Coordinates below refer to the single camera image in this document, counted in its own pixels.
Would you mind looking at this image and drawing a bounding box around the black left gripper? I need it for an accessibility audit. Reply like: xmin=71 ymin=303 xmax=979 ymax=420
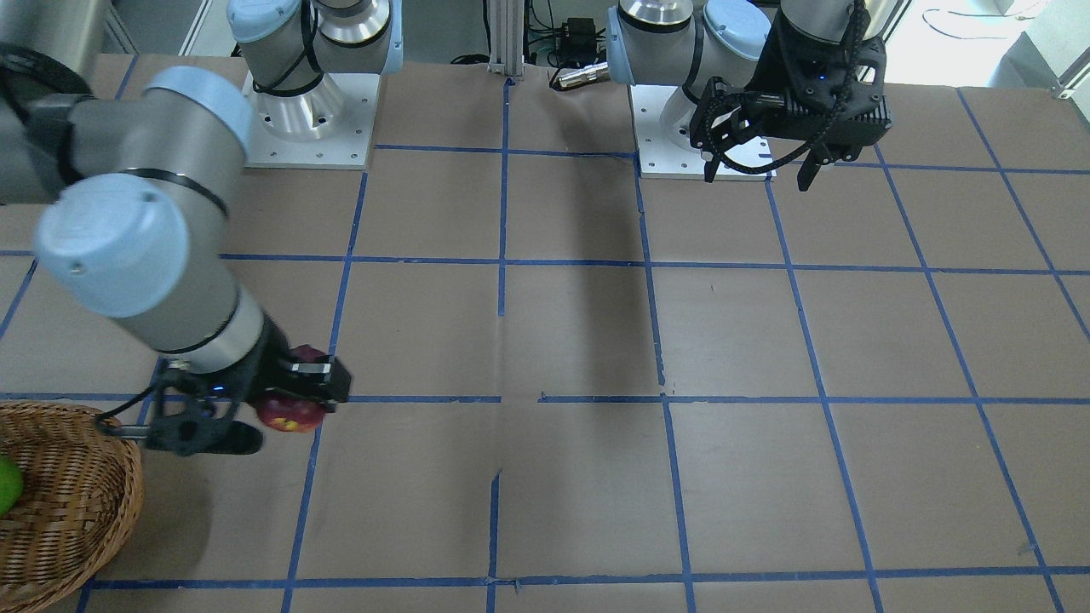
xmin=689 ymin=9 xmax=894 ymax=192

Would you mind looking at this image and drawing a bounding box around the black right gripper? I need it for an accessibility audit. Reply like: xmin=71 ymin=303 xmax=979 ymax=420
xmin=141 ymin=315 xmax=352 ymax=457

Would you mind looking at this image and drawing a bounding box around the dark red apple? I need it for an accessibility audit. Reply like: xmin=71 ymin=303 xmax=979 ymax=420
xmin=249 ymin=344 xmax=328 ymax=433

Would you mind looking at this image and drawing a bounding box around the green apple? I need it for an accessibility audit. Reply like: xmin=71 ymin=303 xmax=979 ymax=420
xmin=0 ymin=455 xmax=24 ymax=516

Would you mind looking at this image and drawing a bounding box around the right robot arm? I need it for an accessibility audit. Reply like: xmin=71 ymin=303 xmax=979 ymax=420
xmin=3 ymin=1 xmax=404 ymax=456

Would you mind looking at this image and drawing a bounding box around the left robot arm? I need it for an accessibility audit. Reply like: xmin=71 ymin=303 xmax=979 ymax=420
xmin=605 ymin=1 xmax=897 ymax=191

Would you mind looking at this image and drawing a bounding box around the wicker basket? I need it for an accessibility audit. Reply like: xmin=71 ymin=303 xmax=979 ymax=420
xmin=1 ymin=400 xmax=145 ymax=612

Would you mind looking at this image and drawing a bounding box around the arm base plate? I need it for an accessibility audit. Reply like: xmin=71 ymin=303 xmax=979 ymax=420
xmin=628 ymin=83 xmax=776 ymax=181
xmin=242 ymin=73 xmax=382 ymax=170

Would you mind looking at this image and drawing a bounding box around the aluminium frame post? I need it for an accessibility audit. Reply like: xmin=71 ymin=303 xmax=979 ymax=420
xmin=485 ymin=0 xmax=526 ymax=82

